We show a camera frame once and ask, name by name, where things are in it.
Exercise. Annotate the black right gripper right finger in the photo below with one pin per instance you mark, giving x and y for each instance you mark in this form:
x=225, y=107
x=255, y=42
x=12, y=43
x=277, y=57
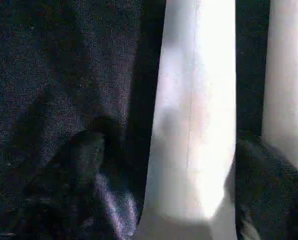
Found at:
x=271, y=195

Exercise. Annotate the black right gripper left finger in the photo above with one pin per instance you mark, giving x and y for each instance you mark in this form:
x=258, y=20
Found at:
x=71, y=190

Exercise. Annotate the white plastic table leg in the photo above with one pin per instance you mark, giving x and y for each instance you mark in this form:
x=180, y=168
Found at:
x=188, y=112
x=286, y=87

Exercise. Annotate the black plastic mat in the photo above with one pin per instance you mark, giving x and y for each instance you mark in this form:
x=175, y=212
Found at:
x=51, y=62

